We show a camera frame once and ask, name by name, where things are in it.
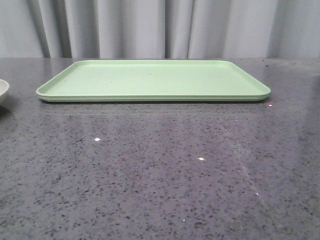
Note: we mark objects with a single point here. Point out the cream round plate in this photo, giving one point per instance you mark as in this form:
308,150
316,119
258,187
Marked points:
4,89

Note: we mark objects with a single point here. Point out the grey pleated curtain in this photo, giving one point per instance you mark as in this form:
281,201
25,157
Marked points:
158,29

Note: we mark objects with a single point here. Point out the green plastic tray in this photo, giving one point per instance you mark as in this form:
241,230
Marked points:
153,80

